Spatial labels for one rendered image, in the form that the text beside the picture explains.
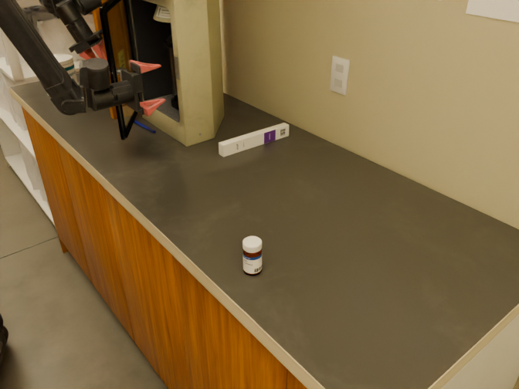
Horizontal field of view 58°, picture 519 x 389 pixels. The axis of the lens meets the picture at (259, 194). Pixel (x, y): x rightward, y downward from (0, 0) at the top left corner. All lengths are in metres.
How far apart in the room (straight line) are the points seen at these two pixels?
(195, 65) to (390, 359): 1.02
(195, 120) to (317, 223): 0.59
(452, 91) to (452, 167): 0.21
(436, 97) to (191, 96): 0.73
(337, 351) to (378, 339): 0.08
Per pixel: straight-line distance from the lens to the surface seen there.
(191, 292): 1.24
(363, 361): 0.89
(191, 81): 1.52
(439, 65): 1.34
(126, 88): 1.29
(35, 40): 1.20
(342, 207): 1.26
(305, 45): 1.66
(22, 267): 2.79
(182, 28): 1.47
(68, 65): 2.12
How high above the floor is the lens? 1.62
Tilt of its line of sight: 32 degrees down
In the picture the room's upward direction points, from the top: straight up
